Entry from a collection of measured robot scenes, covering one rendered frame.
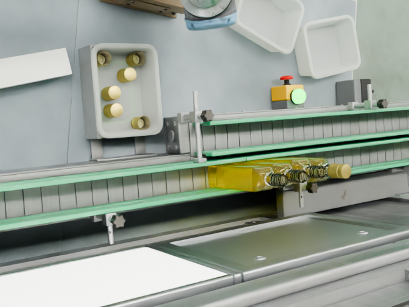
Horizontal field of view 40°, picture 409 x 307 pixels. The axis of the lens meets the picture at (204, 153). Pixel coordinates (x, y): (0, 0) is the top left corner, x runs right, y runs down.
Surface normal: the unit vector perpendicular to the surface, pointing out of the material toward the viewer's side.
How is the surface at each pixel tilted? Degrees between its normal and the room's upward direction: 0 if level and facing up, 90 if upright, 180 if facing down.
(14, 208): 0
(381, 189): 0
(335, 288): 90
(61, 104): 0
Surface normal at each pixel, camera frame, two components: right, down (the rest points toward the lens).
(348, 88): -0.84, 0.09
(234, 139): 0.54, 0.01
